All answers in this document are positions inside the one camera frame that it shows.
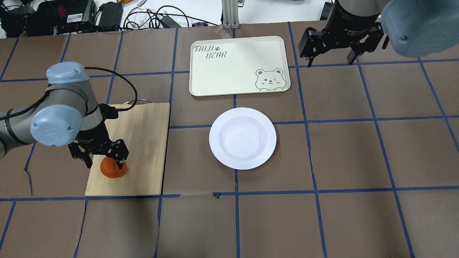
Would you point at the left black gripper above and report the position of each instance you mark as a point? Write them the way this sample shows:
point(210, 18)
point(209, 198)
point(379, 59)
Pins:
point(94, 136)

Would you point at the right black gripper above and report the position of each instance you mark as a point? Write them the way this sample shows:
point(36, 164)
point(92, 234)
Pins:
point(350, 22)

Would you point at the white round plate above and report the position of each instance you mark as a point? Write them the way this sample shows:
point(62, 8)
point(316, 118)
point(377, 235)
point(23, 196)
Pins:
point(242, 138)

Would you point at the cream bear tray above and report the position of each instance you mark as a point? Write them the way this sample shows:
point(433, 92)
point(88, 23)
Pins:
point(238, 66)

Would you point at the black electronics box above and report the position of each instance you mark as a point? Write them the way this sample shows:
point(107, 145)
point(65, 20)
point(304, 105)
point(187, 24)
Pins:
point(31, 18)

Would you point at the bamboo cutting board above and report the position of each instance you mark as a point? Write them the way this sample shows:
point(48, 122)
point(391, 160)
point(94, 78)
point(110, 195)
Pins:
point(144, 129)

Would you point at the aluminium frame post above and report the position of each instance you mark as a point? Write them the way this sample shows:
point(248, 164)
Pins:
point(230, 14)

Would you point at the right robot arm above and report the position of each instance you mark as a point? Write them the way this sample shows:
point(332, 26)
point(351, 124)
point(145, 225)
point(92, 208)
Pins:
point(415, 28)

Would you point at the orange fruit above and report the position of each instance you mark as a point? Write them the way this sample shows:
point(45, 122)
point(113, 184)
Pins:
point(109, 168)

